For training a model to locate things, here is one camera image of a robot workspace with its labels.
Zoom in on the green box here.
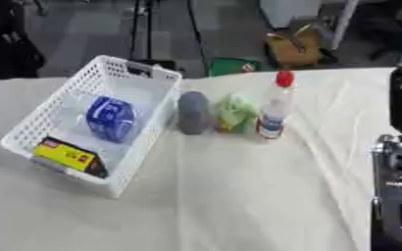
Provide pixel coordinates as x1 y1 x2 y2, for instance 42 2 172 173
208 57 265 78

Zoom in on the yellow and black box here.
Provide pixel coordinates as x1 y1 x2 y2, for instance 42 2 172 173
30 136 111 179

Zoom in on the yellow-brown bag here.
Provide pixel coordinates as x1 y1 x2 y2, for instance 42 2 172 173
264 22 338 71

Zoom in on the white bottle with red cap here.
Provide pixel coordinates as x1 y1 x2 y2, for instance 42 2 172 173
256 70 297 140

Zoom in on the green plastic packet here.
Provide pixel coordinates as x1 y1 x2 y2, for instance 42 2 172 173
211 92 262 134

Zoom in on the grey oblong object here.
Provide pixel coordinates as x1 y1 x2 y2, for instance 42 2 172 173
175 90 214 135

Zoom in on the white perforated plastic basket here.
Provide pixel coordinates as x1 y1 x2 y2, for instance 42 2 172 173
0 54 184 199

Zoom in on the black tripod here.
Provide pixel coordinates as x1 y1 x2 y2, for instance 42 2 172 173
126 0 179 72

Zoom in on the blue wrapped package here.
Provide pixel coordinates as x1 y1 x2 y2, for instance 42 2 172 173
84 95 139 144

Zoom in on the black cable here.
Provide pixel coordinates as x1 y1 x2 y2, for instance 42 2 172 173
185 0 212 77

